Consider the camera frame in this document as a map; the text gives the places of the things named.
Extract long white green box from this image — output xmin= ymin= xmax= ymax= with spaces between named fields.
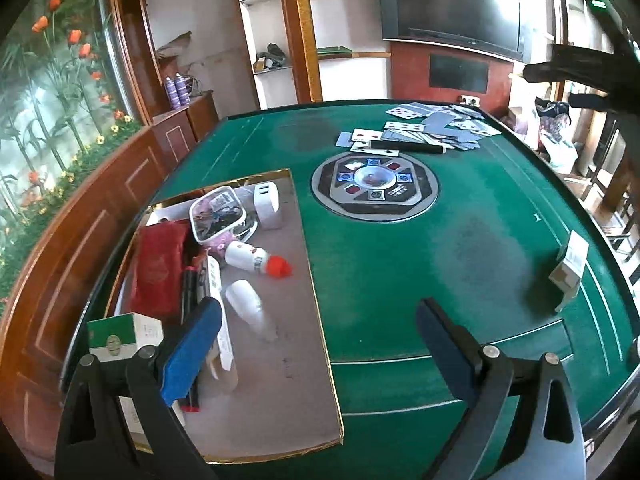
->
xmin=88 ymin=313 xmax=191 ymax=438

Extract dark red foil pouch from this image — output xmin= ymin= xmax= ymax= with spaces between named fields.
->
xmin=129 ymin=220 xmax=189 ymax=326

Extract black pen red cap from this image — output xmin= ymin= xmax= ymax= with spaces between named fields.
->
xmin=180 ymin=264 xmax=201 ymax=413

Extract blue white medicine box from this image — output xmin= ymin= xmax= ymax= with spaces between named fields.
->
xmin=198 ymin=254 xmax=235 ymax=380

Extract white plastic squeeze bottle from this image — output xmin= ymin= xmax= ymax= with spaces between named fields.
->
xmin=224 ymin=280 xmax=278 ymax=342

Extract white bottle orange cap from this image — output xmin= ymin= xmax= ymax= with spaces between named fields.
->
xmin=224 ymin=240 xmax=292 ymax=278

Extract clear pink pouch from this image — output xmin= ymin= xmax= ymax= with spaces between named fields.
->
xmin=189 ymin=185 xmax=258 ymax=256

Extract pile of clothes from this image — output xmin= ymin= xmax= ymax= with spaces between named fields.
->
xmin=534 ymin=96 xmax=578 ymax=174

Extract wooden chair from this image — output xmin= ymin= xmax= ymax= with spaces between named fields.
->
xmin=580 ymin=113 xmax=639 ymax=263

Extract flat screen television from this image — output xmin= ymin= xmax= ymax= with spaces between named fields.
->
xmin=380 ymin=0 xmax=530 ymax=62

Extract white gold-edged tray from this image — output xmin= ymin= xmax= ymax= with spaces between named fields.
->
xmin=104 ymin=168 xmax=345 ymax=466

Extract small white card box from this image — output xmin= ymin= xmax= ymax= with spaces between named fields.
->
xmin=548 ymin=231 xmax=589 ymax=313

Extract scattered playing cards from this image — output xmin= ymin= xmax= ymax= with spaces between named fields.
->
xmin=335 ymin=102 xmax=501 ymax=156

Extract round mahjong table centre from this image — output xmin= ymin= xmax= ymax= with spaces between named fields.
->
xmin=310 ymin=152 xmax=439 ymax=223

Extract white charger plug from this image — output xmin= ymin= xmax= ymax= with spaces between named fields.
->
xmin=253 ymin=181 xmax=282 ymax=230

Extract shoes on shelf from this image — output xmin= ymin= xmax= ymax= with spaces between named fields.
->
xmin=253 ymin=44 xmax=288 ymax=73

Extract purple spray bottles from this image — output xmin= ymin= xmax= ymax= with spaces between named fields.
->
xmin=164 ymin=73 xmax=191 ymax=110

